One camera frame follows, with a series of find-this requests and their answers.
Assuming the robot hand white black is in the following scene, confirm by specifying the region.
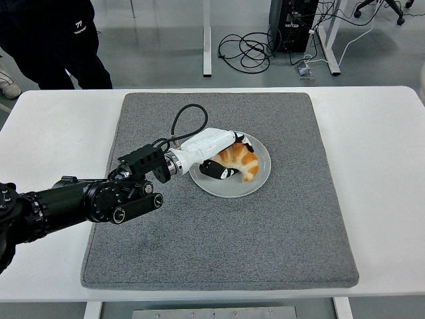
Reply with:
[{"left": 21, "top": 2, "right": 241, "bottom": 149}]
[{"left": 171, "top": 127, "right": 256, "bottom": 181}]

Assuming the golden croissant bread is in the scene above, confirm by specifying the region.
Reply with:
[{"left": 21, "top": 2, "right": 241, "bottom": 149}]
[{"left": 212, "top": 142, "right": 260, "bottom": 183}]

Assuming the pale grey round plate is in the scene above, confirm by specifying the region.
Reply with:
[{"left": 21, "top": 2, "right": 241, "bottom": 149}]
[{"left": 188, "top": 130, "right": 272, "bottom": 199}]

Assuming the grey metal plate with screws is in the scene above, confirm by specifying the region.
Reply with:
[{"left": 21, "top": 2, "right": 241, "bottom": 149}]
[{"left": 131, "top": 306, "right": 298, "bottom": 319}]

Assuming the white desk leg straight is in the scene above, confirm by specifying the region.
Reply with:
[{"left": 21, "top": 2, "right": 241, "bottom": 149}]
[{"left": 202, "top": 0, "right": 213, "bottom": 79}]

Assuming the grey fabric mat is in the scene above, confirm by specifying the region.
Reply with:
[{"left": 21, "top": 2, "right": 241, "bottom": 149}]
[{"left": 80, "top": 92, "right": 361, "bottom": 289}]

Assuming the metal floor socket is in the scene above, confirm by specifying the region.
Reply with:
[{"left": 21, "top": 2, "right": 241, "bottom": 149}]
[{"left": 294, "top": 62, "right": 315, "bottom": 80}]

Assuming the black computer tower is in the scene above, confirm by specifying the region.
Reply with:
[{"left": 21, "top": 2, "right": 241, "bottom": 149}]
[{"left": 268, "top": 0, "right": 320, "bottom": 54}]

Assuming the white desk leg angled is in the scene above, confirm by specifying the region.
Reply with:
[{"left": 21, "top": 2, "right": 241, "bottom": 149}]
[{"left": 317, "top": 0, "right": 343, "bottom": 77}]

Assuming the person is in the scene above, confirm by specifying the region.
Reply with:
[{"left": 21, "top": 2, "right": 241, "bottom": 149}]
[{"left": 0, "top": 0, "right": 114, "bottom": 90}]

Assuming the person's foot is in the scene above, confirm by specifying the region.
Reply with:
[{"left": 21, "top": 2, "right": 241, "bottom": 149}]
[{"left": 0, "top": 58, "right": 22, "bottom": 100}]

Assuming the white table leg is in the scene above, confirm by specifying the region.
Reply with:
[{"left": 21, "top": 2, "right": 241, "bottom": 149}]
[
  {"left": 333, "top": 297, "right": 353, "bottom": 319},
  {"left": 82, "top": 301, "right": 104, "bottom": 319}
]

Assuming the black office chair base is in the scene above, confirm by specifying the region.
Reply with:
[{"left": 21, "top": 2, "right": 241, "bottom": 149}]
[{"left": 353, "top": 0, "right": 416, "bottom": 27}]

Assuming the black cable bundle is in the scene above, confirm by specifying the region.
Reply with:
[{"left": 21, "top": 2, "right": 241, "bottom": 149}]
[{"left": 218, "top": 31, "right": 276, "bottom": 74}]

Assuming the white cable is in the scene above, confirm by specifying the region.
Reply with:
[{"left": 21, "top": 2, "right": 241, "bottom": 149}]
[{"left": 303, "top": 0, "right": 386, "bottom": 67}]

